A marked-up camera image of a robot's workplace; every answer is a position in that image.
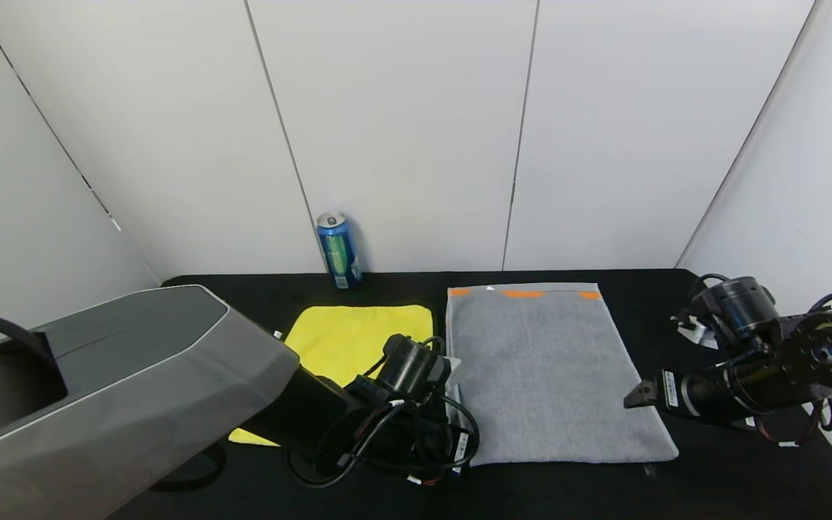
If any black left wrist cable bundle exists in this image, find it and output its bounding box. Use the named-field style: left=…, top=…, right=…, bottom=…
left=286, top=336, right=482, bottom=490

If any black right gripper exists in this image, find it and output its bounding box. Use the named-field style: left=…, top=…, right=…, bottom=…
left=623, top=368, right=732, bottom=421

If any blue drink can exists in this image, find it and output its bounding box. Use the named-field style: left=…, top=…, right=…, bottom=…
left=316, top=211, right=363, bottom=290

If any dark braided hanging cable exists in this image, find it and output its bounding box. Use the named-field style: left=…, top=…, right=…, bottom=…
left=149, top=442, right=228, bottom=494

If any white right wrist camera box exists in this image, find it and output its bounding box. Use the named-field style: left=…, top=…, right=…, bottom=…
left=676, top=318, right=709, bottom=349

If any black fabric table cover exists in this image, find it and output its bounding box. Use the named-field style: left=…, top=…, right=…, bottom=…
left=105, top=269, right=832, bottom=520

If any grey terry towel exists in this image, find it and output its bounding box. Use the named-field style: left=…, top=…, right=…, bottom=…
left=446, top=282, right=680, bottom=467

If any black right camera cable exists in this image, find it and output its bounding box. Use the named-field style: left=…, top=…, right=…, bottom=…
left=687, top=273, right=731, bottom=304

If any black right cable loop with tag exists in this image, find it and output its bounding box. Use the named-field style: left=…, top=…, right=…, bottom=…
left=748, top=397, right=832, bottom=446

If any yellow microfiber towel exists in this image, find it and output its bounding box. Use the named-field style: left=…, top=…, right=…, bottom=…
left=229, top=304, right=435, bottom=446

